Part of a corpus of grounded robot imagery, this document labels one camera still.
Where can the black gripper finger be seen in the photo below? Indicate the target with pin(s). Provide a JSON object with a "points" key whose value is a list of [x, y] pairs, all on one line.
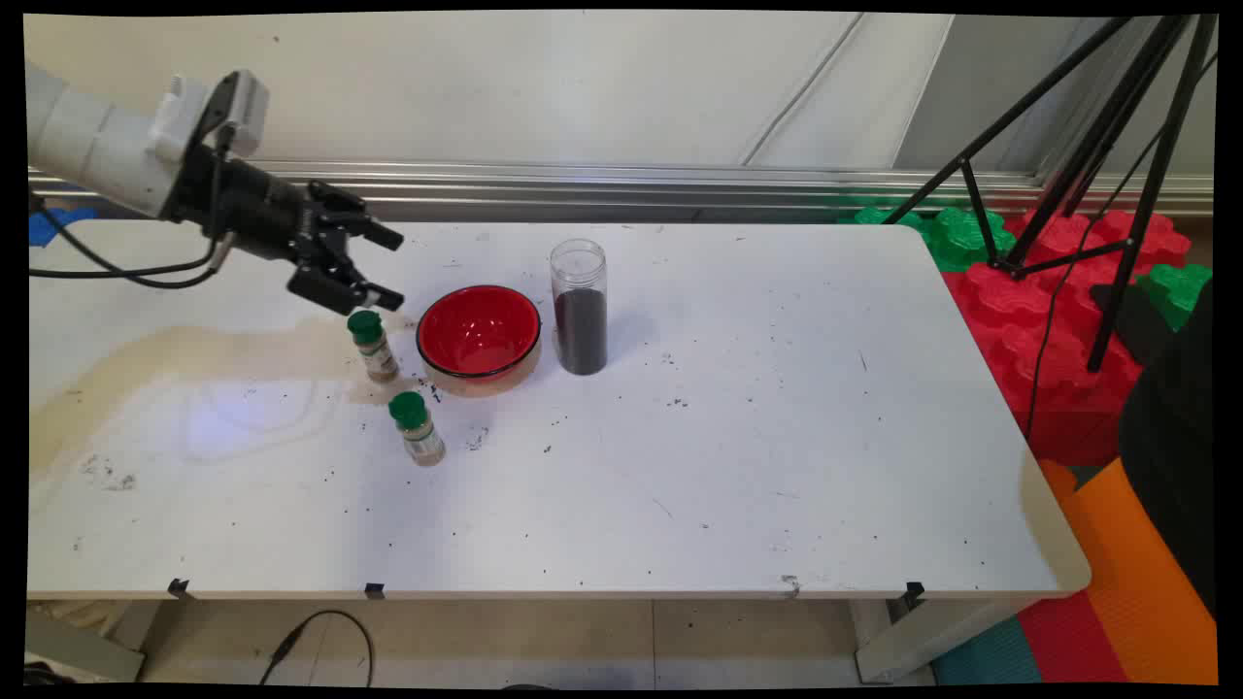
{"points": [[335, 283], [350, 216]]}

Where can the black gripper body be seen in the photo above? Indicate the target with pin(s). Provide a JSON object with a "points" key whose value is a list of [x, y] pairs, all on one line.
{"points": [[252, 209]]}

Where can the clear jar with dark grounds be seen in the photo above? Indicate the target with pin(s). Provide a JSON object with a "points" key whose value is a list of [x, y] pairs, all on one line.
{"points": [[581, 330]]}

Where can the green cap spice bottle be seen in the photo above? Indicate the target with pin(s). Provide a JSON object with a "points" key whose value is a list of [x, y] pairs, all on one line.
{"points": [[418, 427], [374, 345]]}

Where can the red bowl with black rim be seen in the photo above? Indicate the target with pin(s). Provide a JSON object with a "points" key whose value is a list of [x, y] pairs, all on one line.
{"points": [[478, 335]]}

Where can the blue foam piece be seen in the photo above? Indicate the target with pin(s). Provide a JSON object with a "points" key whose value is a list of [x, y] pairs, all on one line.
{"points": [[53, 225]]}

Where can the large green foam block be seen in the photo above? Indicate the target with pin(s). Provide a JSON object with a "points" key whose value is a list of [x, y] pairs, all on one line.
{"points": [[957, 238]]}

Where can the white angled table leg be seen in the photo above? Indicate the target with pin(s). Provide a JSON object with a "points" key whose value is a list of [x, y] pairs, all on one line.
{"points": [[923, 636]]}

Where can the red foam blocks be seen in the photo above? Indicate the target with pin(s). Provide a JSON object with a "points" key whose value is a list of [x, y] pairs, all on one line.
{"points": [[1039, 340]]}

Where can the teal foam mat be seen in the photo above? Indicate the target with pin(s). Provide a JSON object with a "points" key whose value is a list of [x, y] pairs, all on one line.
{"points": [[986, 660]]}

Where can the black tripod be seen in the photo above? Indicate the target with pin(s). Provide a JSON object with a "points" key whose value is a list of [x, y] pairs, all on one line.
{"points": [[1146, 146]]}

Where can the red foam mat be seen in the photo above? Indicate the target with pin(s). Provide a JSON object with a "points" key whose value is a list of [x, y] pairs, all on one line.
{"points": [[1068, 641]]}

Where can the small green foam block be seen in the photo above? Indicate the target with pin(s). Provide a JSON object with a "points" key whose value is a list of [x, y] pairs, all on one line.
{"points": [[1180, 289]]}

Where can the black bulky object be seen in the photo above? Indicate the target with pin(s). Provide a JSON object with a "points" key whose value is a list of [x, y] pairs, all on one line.
{"points": [[1170, 437]]}

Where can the orange foam mat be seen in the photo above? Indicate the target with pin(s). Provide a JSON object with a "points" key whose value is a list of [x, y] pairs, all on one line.
{"points": [[1136, 573]]}

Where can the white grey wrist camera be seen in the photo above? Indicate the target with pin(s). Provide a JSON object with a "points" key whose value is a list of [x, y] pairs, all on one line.
{"points": [[248, 107]]}

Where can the aluminium rail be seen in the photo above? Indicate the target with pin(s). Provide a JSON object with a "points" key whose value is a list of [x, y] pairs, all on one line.
{"points": [[680, 184]]}

